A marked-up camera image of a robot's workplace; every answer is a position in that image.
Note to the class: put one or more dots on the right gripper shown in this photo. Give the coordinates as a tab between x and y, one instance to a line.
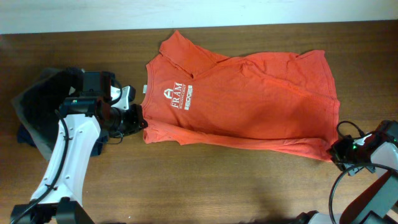
336	149

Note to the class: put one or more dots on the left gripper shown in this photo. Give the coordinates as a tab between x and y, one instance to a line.
137	121

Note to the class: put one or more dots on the orange t-shirt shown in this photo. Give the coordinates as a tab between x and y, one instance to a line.
279	101

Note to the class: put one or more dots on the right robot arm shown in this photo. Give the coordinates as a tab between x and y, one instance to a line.
375	151

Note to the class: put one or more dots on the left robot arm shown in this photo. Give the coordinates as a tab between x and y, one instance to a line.
59	194

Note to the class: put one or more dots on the dark folded clothes pile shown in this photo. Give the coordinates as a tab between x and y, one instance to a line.
60	94

